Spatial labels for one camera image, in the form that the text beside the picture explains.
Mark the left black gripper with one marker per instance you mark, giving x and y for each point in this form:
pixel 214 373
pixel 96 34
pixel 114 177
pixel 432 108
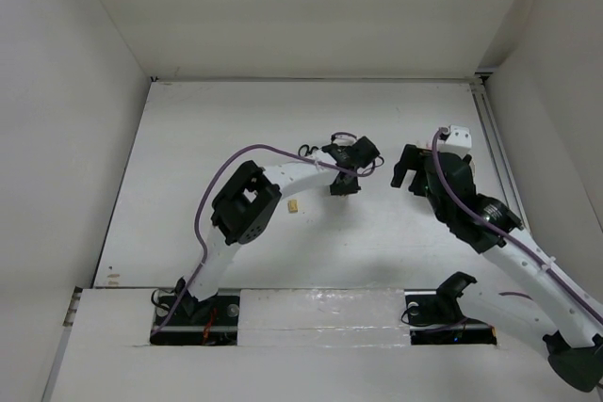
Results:
pixel 350 189

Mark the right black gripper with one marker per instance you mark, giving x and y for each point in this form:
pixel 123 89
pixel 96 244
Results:
pixel 414 157

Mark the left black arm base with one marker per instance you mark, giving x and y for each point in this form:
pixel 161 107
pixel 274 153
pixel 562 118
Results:
pixel 212 322

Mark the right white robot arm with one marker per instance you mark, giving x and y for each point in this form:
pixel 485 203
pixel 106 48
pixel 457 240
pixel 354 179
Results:
pixel 564 324

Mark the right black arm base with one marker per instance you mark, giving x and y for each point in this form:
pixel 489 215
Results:
pixel 434 317

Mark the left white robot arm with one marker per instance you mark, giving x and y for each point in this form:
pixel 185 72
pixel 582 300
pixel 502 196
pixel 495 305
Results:
pixel 243 208

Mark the white round compartment container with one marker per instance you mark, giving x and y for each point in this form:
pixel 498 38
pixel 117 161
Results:
pixel 471 166

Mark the small yellow eraser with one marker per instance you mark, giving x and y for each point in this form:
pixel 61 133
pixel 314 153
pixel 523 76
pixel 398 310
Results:
pixel 292 206

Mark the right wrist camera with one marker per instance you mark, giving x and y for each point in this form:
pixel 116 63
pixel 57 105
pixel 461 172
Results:
pixel 454 139

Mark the black handled scissors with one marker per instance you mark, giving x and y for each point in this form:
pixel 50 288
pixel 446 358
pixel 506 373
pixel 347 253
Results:
pixel 306 150

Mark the aluminium rail right side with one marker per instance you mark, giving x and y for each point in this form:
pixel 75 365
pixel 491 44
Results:
pixel 492 137

